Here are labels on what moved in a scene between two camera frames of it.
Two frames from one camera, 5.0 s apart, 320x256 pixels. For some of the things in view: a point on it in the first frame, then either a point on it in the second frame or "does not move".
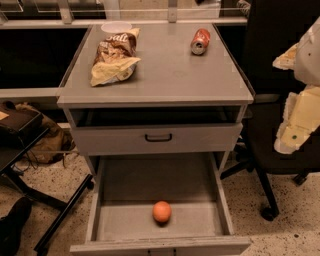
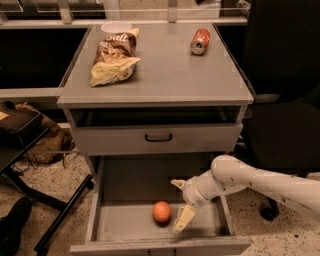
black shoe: x=12 y=225 does not move
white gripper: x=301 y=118 -> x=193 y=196
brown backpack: x=53 y=146 does not move
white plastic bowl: x=116 y=27 does not move
